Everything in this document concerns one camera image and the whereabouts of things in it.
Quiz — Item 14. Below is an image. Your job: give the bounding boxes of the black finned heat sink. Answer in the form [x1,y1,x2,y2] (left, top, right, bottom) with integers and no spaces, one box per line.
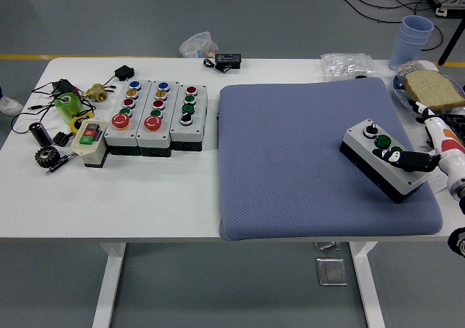
[52,130,75,148]

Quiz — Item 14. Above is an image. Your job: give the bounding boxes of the cream red-green switch box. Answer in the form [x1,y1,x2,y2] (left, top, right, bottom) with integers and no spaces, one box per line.
[70,118,110,169]

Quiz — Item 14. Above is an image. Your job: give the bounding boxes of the blue-grey quilted mat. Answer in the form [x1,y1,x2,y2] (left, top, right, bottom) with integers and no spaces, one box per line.
[217,76,444,242]

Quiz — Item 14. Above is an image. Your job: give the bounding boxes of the grey four-button control box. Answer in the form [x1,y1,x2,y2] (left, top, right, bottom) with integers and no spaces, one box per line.
[339,119,437,204]
[169,84,209,153]

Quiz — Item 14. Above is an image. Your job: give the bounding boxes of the clear bubble plastic bag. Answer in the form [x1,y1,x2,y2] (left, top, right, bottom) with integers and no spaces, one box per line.
[320,52,377,81]

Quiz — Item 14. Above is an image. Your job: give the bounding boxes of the white table leg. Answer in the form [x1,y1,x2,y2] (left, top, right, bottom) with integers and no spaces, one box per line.
[91,242,127,328]
[348,241,386,328]

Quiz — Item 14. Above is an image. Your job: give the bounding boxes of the bread slice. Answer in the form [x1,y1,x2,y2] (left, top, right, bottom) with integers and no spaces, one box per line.
[403,69,465,111]

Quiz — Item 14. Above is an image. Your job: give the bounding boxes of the grey five-button emergency-stop box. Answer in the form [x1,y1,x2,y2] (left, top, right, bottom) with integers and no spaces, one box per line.
[136,79,181,158]
[104,79,153,157]

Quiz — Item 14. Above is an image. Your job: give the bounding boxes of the yellow tape roll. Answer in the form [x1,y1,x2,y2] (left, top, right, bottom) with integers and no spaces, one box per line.
[69,113,94,137]

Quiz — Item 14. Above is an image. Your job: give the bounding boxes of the black pen tool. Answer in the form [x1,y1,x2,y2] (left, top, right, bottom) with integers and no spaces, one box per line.
[45,152,78,176]

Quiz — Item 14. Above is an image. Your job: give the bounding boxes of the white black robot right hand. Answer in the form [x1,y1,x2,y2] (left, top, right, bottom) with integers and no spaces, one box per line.
[373,100,465,195]

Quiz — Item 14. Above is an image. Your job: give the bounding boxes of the person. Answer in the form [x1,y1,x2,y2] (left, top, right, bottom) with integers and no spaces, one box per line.
[0,95,23,116]

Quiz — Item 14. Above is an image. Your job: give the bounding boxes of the open metal floor socket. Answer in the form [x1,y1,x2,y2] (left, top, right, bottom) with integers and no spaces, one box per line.
[314,241,342,252]

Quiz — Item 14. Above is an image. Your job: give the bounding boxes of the black digital meter with cable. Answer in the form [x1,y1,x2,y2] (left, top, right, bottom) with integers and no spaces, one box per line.
[202,53,243,76]

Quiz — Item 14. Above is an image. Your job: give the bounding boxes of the black cylinder capacitor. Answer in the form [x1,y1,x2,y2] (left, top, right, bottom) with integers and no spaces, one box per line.
[28,121,54,147]

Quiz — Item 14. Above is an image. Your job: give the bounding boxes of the black red wired module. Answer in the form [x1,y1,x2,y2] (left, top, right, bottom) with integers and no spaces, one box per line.
[49,79,81,98]

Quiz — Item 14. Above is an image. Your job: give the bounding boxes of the white paper card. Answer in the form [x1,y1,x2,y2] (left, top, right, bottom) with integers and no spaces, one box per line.
[428,167,452,193]

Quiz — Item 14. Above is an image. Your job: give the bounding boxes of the black cord with plug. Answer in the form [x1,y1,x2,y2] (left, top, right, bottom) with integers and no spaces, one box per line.
[9,102,62,135]

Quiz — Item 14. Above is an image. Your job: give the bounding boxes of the black metal gear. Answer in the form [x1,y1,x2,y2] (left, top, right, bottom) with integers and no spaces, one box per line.
[34,145,62,169]

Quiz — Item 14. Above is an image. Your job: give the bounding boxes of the black servo with wires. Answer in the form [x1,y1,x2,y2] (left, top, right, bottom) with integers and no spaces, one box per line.
[98,64,135,89]

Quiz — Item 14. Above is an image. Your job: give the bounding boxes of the brass valve fitting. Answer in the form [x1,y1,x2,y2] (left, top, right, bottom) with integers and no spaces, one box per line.
[80,83,110,103]

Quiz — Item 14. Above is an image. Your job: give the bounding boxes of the clear plastic bread bag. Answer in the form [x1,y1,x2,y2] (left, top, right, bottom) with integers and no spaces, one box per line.
[391,61,465,120]

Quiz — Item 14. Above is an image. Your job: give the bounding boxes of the metal floor plate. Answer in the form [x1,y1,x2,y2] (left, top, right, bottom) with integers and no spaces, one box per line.
[315,257,349,287]

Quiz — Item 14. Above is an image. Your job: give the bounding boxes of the pale blue plastic cup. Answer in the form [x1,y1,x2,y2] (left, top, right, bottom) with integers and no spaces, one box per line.
[397,29,432,45]
[400,14,435,38]
[387,35,429,71]

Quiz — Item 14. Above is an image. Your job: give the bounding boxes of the white plastic bag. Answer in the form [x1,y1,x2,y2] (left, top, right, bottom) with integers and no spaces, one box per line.
[179,31,220,59]

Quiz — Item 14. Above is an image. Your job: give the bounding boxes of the green translucent roll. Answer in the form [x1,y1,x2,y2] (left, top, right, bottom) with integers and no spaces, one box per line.
[54,91,85,124]

